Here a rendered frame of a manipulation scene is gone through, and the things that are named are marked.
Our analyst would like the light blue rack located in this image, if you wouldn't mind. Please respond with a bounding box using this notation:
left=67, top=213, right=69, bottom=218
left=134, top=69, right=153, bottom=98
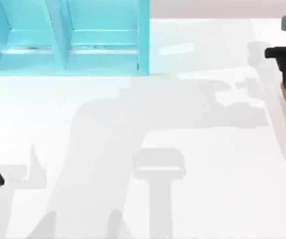
left=0, top=0, right=150, bottom=77

